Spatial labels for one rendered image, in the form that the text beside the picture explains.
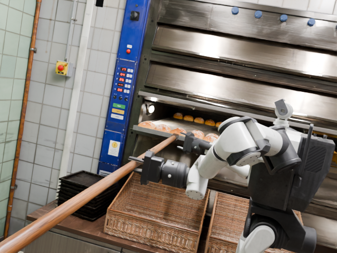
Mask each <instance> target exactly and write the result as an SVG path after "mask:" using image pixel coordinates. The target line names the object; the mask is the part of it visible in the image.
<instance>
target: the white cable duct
mask: <svg viewBox="0 0 337 253"><path fill-rule="evenodd" d="M93 6H94V0H87V3H86V9H85V16H84V22H83V28H82V35H81V41H80V47H79V53H78V60H77V66H76V72H75V79H74V85H73V91H72V98H71V104H70V110H69V117H68V123H67V129H66V136H65V142H64V148H63V154H62V161H61V168H60V174H59V178H61V177H64V176H66V174H67V168H68V162H69V155H70V149H71V143H72V136H73V130H74V124H75V118H76V111H77V105H78V99H79V93H80V87H81V80H82V74H83V68H84V62H85V56H86V49H87V43H88V37H89V31H90V24H91V18H92V12H93ZM60 181H61V180H58V185H60V184H61V183H59V182H60ZM57 188H60V186H58V187H57Z"/></svg>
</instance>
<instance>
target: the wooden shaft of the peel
mask: <svg viewBox="0 0 337 253"><path fill-rule="evenodd" d="M175 139H176V136H171V137H169V138H168V139H166V140H164V141H163V142H161V143H160V144H158V145H156V146H155V147H153V148H152V149H150V150H151V151H154V154H156V153H158V152H159V151H160V150H162V149H163V148H165V147H166V146H167V145H169V144H170V143H172V142H173V141H174V140H175ZM145 153H146V152H145ZM145 153H144V154H142V155H140V156H139V157H138V158H141V159H142V158H144V156H145ZM141 164H142V163H139V162H136V161H131V162H129V163H127V164H126V165H124V166H123V167H121V168H119V169H118V170H116V171H114V172H113V173H111V174H110V175H108V176H106V177H105V178H103V179H102V180H100V181H98V182H97V183H95V184H93V185H92V186H90V187H89V188H87V189H85V190H84V191H82V192H81V193H79V194H77V195H76V196H74V197H73V198H71V199H69V200H68V201H66V202H64V203H63V204H61V205H60V206H58V207H56V208H55V209H53V210H52V211H50V212H48V213H47V214H45V215H43V216H42V217H40V218H39V219H37V220H35V221H34V222H32V223H31V224H29V225H27V226H26V227H24V228H22V229H21V230H19V231H18V232H16V233H14V234H13V235H11V236H10V237H8V238H6V239H5V240H3V241H2V242H0V253H18V252H19V251H21V250H22V249H24V248H25V247H26V246H28V245H29V244H31V243H32V242H33V241H35V240H36V239H37V238H39V237H40V236H42V235H43V234H44V233H46V232H47V231H49V230H50V229H51V228H53V227H54V226H56V225H57V224H58V223H60V222H61V221H63V220H64V219H65V218H67V217H68V216H70V215H71V214H72V213H74V212H75V211H77V210H78V209H79V208H81V207H82V206H84V205H85V204H86V203H88V202H89V201H91V200H92V199H93V198H95V197H96V196H97V195H99V194H100V193H102V192H103V191H104V190H106V189H107V188H109V187H110V186H111V185H113V184H114V183H116V182H117V181H118V180H120V179H121V178H123V177H124V176H125V175H127V174H128V173H130V172H131V171H132V170H134V169H135V168H137V167H138V166H139V165H141Z"/></svg>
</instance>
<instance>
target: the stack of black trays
mask: <svg viewBox="0 0 337 253"><path fill-rule="evenodd" d="M103 178H105V176H102V175H98V174H95V173H91V172H88V171H85V170H81V171H78V172H75V173H72V174H70V175H67V176H64V177H61V178H59V180H61V181H60V182H59V183H61V184H60V185H58V186H60V188H58V190H59V191H58V192H56V193H58V196H57V197H59V198H58V199H56V200H57V201H58V202H57V203H55V204H57V205H58V206H60V205H61V204H63V203H64V202H66V201H68V200H69V199H71V198H73V197H74V196H76V195H77V194H79V193H81V192H82V191H84V190H85V189H87V188H89V187H90V186H92V185H93V184H95V183H97V182H98V181H100V180H102V179H103ZM117 182H119V181H117ZM117 182H116V183H117ZM116 183H114V184H113V185H111V186H110V187H109V188H107V189H106V190H104V191H103V192H102V193H100V194H99V195H97V196H96V197H95V198H93V199H92V200H91V201H89V202H88V203H86V204H85V205H84V206H82V207H81V208H79V209H78V210H77V211H75V212H74V213H72V214H71V215H73V216H76V217H79V218H82V219H85V220H88V221H91V222H93V221H94V220H96V219H97V218H99V217H100V216H102V215H104V214H105V213H106V212H107V208H108V207H109V205H110V204H111V202H112V201H113V198H115V197H114V195H116V194H115V192H117V190H116V189H117V187H116V185H118V184H116ZM58 206H56V207H58ZM56 207H55V208H56Z"/></svg>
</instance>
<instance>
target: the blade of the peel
mask: <svg viewBox="0 0 337 253"><path fill-rule="evenodd" d="M133 130H137V131H141V132H146V133H150V134H154V135H159V136H163V137H168V138H169V137H171V135H172V134H171V133H167V132H162V131H158V130H153V129H148V128H144V127H141V126H138V125H133ZM178 140H181V141H185V136H180V135H179V138H178Z"/></svg>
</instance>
